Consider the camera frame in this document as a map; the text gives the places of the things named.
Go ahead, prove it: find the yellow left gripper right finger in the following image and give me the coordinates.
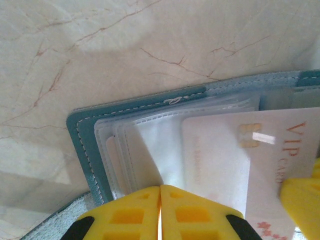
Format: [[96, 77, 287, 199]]
[[159, 184, 263, 240]]

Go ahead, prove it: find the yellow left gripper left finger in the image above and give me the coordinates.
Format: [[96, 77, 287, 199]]
[[63, 186, 162, 240]]

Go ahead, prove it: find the white VIP card with flowers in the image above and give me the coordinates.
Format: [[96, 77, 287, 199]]
[[181, 106, 320, 240]]

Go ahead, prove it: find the teal leather card holder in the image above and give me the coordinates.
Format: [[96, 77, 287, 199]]
[[21, 69, 320, 240]]

